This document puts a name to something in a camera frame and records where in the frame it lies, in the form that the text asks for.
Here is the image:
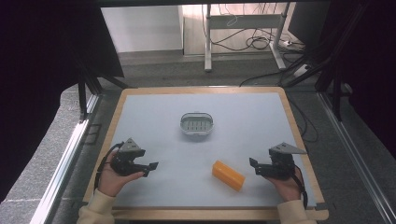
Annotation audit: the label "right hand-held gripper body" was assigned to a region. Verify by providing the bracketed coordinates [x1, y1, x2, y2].
[262, 142, 308, 181]

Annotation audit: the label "white cabinet panel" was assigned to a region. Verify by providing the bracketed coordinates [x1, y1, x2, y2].
[100, 5, 185, 54]

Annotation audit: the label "black metal stand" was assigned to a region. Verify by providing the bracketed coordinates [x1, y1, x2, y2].
[77, 59, 129, 123]
[279, 0, 368, 123]

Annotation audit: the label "white metal desk frame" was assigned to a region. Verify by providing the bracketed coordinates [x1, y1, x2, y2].
[203, 3, 291, 73]

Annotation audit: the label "person's left hand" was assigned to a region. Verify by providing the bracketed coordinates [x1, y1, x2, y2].
[98, 150, 146, 198]

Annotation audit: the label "black curtain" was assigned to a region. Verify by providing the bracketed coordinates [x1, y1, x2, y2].
[0, 0, 125, 203]
[314, 0, 396, 152]

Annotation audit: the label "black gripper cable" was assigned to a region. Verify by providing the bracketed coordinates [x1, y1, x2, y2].
[291, 163, 309, 210]
[93, 141, 125, 191]

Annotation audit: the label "white soap dish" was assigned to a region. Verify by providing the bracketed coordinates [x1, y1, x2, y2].
[179, 111, 215, 137]

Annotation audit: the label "white power strip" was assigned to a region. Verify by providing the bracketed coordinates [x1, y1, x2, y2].
[291, 63, 313, 78]

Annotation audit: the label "person's right hand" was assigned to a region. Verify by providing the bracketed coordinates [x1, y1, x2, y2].
[263, 169, 305, 203]

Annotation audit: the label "black floor cables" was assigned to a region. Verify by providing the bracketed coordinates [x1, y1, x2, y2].
[210, 3, 307, 54]

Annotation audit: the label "grey floor plate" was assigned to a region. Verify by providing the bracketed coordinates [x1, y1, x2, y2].
[83, 123, 103, 146]

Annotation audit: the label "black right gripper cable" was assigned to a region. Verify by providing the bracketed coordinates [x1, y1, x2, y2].
[291, 163, 309, 210]

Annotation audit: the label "orange soap bar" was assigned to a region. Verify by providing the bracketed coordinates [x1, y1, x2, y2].
[211, 160, 247, 192]

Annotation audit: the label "aluminium rail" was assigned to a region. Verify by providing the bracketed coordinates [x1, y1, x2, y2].
[29, 92, 101, 224]
[317, 91, 396, 224]

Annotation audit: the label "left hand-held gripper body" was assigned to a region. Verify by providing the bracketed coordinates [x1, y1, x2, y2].
[109, 137, 149, 177]

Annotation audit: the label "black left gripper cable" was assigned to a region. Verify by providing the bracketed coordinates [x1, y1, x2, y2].
[93, 141, 125, 191]

